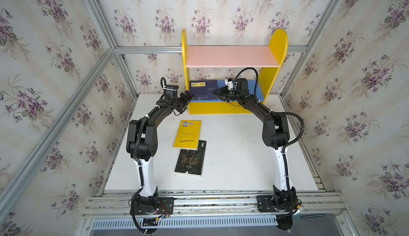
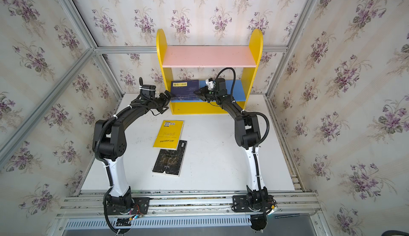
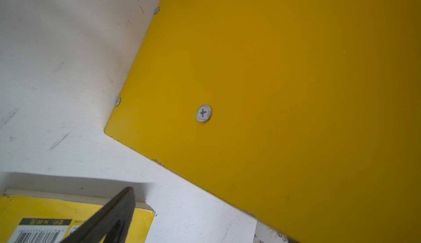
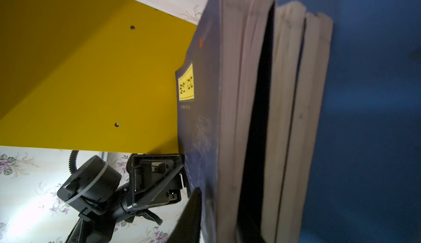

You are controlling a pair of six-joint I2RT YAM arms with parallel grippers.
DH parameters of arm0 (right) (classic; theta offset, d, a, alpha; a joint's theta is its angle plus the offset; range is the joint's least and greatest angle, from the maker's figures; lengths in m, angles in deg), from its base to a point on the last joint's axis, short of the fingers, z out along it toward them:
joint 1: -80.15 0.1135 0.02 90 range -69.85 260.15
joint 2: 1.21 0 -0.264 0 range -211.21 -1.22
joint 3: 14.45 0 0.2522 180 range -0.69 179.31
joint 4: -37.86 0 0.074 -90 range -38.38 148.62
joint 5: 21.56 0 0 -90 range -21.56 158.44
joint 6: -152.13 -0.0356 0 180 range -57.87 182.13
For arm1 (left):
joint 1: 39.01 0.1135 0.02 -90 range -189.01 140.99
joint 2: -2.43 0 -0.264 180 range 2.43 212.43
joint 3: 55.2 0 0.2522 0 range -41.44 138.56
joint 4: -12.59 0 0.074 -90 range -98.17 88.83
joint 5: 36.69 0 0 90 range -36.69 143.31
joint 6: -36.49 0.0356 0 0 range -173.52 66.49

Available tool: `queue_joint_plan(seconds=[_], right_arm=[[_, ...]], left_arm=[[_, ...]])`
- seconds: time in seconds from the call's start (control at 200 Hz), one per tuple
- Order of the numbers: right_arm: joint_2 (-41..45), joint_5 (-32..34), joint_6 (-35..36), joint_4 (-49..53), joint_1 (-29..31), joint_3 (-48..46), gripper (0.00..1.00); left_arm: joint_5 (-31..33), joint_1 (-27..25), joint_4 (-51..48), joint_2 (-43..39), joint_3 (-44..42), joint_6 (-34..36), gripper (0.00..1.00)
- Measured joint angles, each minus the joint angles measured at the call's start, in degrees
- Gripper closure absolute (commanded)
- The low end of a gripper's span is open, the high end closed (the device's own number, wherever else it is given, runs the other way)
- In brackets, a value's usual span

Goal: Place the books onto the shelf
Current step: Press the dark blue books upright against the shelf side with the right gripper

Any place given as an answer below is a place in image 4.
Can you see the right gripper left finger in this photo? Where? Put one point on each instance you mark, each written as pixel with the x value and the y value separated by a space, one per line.
pixel 188 228

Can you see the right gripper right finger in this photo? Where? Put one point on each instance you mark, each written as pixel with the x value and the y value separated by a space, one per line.
pixel 248 235

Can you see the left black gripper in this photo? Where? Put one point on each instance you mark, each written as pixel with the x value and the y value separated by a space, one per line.
pixel 154 181

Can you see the navy book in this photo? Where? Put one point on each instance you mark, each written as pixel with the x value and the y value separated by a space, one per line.
pixel 288 34
pixel 322 60
pixel 300 119

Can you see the dark blue text-covered book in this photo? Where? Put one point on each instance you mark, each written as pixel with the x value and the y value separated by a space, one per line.
pixel 225 75

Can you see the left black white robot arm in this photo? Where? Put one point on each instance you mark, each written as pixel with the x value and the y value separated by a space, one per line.
pixel 94 190

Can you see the yellow pink blue bookshelf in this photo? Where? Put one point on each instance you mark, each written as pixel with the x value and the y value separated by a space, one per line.
pixel 99 75

